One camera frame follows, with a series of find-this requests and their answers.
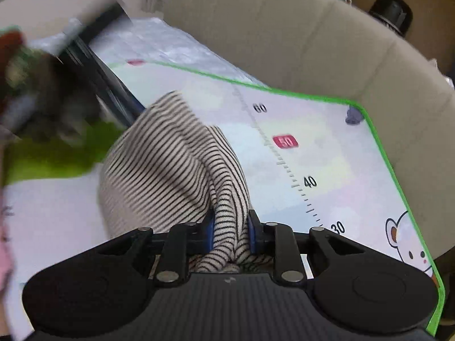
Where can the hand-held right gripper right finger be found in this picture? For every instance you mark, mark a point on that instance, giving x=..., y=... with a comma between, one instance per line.
x=252, y=236

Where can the black round jar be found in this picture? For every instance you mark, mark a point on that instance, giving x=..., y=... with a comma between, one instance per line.
x=391, y=12

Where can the person's pink clothing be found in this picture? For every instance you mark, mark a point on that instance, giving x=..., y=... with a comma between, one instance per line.
x=5, y=255

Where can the beige black striped shirt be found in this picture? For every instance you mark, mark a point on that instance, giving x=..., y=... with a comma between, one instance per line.
x=160, y=170

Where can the white green-edged play mat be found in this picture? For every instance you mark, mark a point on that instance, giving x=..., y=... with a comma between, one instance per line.
x=337, y=170

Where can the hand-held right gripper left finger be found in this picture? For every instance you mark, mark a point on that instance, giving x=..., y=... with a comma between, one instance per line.
x=209, y=236

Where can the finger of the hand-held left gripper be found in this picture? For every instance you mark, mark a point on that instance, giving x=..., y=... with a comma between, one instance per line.
x=121, y=99

